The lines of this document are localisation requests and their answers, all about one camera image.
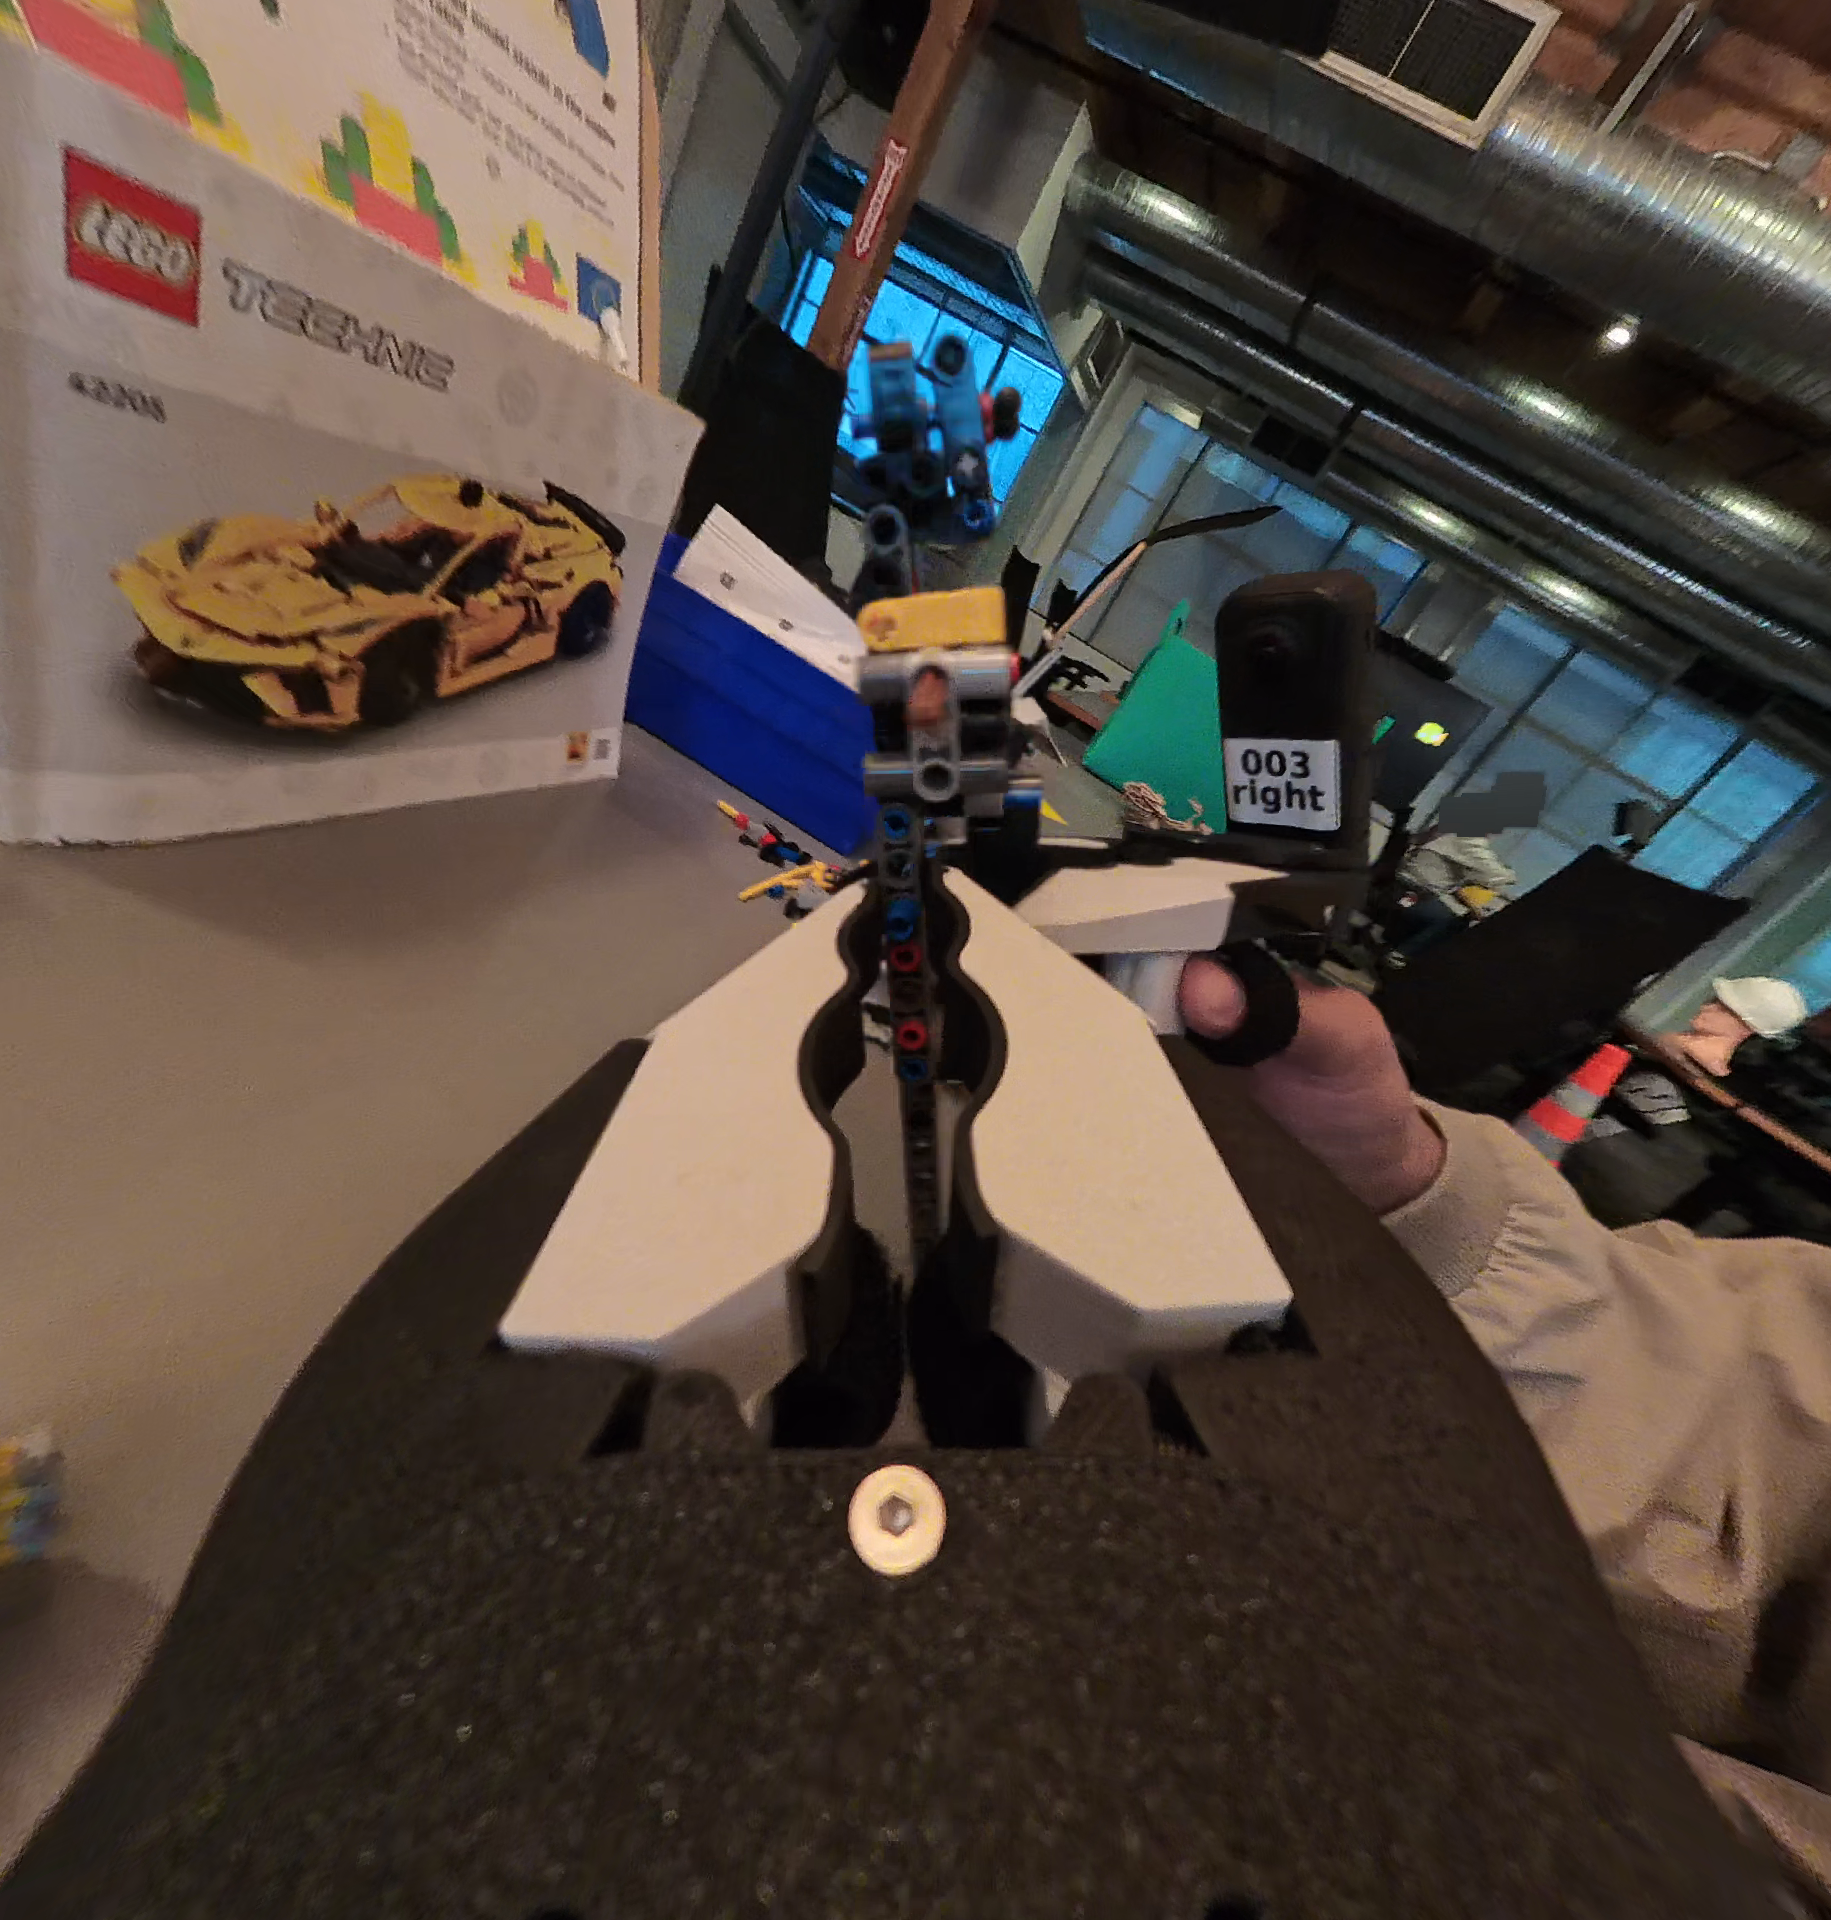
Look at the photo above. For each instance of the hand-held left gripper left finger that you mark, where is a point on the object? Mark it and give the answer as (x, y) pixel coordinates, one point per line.
(676, 1200)

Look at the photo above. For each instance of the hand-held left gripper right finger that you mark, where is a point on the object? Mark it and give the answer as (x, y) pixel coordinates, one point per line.
(1126, 1200)

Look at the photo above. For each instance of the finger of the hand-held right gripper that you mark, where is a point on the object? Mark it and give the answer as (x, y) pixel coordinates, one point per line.
(1141, 907)

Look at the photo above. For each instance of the black grey toy brick chassis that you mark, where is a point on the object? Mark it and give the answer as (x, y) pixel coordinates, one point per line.
(932, 705)

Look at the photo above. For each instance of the black toy brick engine assembly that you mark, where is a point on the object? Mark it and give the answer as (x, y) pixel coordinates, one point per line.
(8, 1486)

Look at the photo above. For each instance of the grey desk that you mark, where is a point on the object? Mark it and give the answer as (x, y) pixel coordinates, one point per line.
(257, 1051)

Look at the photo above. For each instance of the person's right hand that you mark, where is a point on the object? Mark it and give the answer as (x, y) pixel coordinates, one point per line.
(1334, 1080)

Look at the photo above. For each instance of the small brown box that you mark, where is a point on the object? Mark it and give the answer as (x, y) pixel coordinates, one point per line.
(1167, 811)

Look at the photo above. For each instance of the black monitor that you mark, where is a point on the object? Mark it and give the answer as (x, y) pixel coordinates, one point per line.
(1433, 720)

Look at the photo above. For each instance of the pile of toy brick pieces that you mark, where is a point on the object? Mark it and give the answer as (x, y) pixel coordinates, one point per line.
(788, 871)

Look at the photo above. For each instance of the blue storage bin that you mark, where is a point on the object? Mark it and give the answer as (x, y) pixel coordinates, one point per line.
(751, 720)

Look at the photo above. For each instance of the orange traffic cone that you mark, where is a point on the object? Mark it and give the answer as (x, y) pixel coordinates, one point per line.
(1575, 1101)

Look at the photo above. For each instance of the white paper parts bags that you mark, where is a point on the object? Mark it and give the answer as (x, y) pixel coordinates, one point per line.
(766, 592)

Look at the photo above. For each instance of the large paned window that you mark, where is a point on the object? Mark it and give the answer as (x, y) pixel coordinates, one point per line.
(916, 345)

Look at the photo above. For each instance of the white hard hat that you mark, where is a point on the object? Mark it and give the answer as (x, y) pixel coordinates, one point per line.
(1761, 1006)

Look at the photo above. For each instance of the white air vent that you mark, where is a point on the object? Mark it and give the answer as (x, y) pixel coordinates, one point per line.
(1440, 60)

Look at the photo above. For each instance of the black tripod pole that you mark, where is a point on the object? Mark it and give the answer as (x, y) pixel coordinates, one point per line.
(773, 195)

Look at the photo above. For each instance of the yellow car instruction booklet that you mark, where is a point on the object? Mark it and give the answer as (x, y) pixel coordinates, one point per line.
(331, 570)

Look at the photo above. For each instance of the Lego brick instruction poster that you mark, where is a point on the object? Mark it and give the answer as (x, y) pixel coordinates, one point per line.
(406, 121)

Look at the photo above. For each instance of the silver air duct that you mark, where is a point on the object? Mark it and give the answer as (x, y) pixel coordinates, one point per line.
(1530, 301)

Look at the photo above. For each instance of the wooden post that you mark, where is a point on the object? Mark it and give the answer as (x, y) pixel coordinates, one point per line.
(901, 181)

